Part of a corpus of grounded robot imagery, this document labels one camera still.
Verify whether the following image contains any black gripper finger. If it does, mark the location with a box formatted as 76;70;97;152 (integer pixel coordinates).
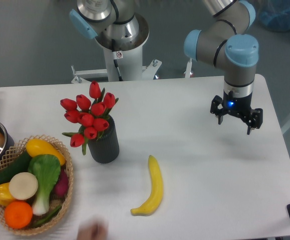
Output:
239;108;263;135
210;95;227;125

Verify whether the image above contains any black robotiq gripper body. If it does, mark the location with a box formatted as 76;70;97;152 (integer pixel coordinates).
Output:
220;86;253;120

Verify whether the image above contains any red tulip bouquet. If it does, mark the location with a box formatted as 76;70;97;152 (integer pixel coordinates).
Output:
60;80;119;155

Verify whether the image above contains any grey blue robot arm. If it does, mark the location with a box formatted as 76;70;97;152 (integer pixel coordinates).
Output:
69;0;263;130

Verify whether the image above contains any dark grey ribbed vase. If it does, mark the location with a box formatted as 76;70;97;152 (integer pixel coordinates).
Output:
88;116;120;164

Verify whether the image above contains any blurred human hand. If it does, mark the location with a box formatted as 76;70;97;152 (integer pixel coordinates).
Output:
76;220;109;240

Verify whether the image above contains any blue plastic bag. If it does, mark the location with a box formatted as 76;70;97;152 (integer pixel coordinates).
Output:
257;0;290;32

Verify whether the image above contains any yellow banana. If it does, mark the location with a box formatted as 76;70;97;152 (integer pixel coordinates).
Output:
130;155;164;216

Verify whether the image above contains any purple sweet potato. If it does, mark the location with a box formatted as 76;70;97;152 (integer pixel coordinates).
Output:
54;169;69;197

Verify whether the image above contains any green bok choy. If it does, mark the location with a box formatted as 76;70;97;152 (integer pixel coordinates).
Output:
28;154;61;216

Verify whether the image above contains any yellow squash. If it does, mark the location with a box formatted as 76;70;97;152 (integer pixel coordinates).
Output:
26;138;66;166

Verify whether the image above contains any green chili pepper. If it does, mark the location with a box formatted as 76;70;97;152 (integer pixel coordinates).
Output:
31;205;62;228

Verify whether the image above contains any dark green cucumber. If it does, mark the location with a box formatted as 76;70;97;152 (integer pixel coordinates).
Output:
0;150;32;185

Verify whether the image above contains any woven wicker basket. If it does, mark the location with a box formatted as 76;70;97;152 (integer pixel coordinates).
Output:
0;135;74;236

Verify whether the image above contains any orange fruit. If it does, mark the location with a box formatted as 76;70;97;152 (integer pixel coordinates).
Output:
4;201;33;229

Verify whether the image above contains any yellow bell pepper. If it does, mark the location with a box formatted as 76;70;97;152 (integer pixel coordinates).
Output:
0;182;16;207

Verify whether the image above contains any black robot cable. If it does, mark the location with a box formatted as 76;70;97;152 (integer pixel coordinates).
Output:
111;38;123;82

